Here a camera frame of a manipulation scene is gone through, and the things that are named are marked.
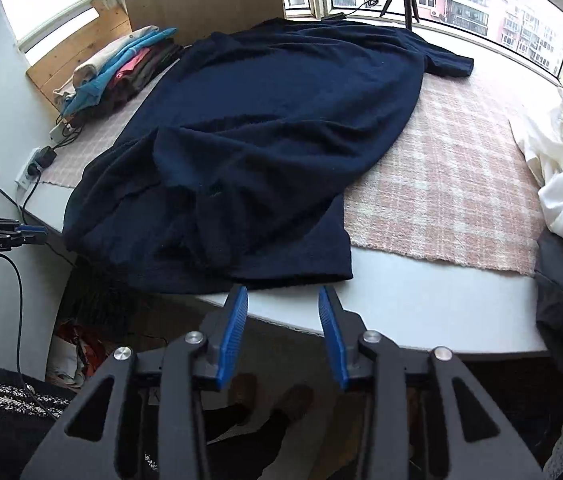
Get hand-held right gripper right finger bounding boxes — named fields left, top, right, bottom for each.
left=317, top=285, right=545, bottom=480

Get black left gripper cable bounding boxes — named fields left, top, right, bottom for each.
left=0, top=251, right=70, bottom=423

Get white plastic bag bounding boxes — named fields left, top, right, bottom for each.
left=46, top=322, right=110, bottom=387

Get apartment buildings outside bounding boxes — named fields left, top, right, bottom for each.
left=281, top=0, right=563, bottom=86

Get stack of folded clothes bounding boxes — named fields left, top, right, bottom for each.
left=60, top=27, right=179, bottom=117

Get person's black tweed jacket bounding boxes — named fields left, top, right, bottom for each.
left=0, top=365, right=77, bottom=480

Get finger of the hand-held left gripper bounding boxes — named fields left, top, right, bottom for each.
left=16, top=224, right=48, bottom=245

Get black folded garment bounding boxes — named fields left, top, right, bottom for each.
left=112, top=42, right=186, bottom=111

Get black charger cable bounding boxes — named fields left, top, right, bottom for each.
left=20, top=125, right=83, bottom=211

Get navy blue t-shirt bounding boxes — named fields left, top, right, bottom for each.
left=63, top=17, right=475, bottom=295

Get pink folded garment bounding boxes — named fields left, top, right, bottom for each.
left=110, top=46, right=151, bottom=82

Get pink checkered mat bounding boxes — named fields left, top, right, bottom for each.
left=39, top=20, right=562, bottom=278

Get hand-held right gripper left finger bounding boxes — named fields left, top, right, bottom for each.
left=20, top=285, right=250, bottom=480

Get pine wood panel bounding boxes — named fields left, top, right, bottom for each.
left=26, top=0, right=132, bottom=111

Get cream folded sweater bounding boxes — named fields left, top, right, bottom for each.
left=53, top=25, right=162, bottom=106

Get person's brown shoe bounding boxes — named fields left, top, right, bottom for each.
left=274, top=384, right=315, bottom=423
left=229, top=374, right=257, bottom=413

